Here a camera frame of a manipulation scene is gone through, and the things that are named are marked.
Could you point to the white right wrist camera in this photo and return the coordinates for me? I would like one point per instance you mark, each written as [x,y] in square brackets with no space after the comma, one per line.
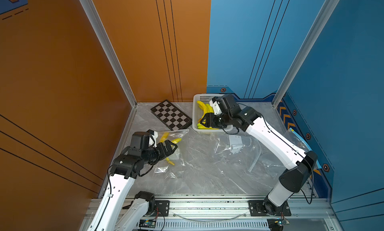
[215,106]

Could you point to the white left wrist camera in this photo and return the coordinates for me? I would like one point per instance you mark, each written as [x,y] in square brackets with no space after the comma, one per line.
[153,138]

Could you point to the black white chessboard box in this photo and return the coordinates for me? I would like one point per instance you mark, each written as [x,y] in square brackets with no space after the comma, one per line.
[171,116]

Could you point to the yellow flat block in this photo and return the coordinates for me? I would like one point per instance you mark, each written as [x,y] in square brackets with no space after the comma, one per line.
[164,137]

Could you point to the clear zip bag blue seal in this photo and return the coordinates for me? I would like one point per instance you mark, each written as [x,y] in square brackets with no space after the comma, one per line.
[297,140]

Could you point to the green circuit board right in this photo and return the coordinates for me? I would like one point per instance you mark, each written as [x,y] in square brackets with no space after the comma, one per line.
[282,223]

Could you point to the yellow green banana bunch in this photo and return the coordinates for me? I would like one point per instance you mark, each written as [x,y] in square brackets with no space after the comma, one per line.
[207,123]

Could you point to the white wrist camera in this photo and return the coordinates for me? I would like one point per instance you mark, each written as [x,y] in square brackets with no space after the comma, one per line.
[215,106]
[153,138]

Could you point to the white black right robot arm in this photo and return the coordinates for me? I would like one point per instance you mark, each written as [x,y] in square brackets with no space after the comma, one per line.
[300,164]

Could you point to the aluminium front rail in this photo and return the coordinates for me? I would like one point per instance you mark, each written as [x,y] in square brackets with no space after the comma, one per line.
[233,213]

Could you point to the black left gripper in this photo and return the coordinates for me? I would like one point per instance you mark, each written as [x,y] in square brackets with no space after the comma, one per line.
[163,152]

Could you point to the white perforated plastic basket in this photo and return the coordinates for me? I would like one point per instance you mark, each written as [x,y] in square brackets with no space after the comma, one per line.
[198,114]

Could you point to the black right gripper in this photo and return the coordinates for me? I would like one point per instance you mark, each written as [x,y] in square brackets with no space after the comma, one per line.
[209,121]

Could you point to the aluminium corner post left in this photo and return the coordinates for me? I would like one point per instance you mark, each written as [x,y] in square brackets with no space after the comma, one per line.
[101,33]

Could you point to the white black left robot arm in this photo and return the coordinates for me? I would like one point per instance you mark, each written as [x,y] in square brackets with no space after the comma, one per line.
[125,169]

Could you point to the green circuit board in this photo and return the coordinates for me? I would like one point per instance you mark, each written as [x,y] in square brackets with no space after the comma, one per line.
[282,223]
[149,224]

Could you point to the green circuit board left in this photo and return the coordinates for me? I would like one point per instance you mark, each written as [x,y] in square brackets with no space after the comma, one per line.
[149,224]

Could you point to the aluminium corner post right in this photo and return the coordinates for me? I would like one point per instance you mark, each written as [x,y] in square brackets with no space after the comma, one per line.
[317,27]

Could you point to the aluminium corner post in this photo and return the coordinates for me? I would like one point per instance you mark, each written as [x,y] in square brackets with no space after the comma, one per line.
[317,27]
[101,33]

